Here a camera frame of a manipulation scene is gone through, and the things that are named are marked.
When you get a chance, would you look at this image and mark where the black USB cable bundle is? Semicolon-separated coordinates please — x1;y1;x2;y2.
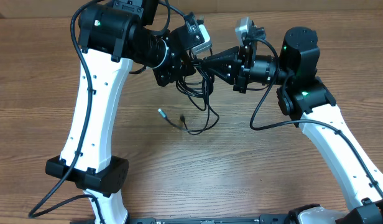
157;55;220;136

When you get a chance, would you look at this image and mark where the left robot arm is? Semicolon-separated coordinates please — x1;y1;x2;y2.
45;1;210;223

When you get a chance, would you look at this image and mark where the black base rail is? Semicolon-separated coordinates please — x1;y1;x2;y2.
70;203;346;224

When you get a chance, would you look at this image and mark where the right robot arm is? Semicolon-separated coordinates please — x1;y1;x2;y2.
202;26;383;223

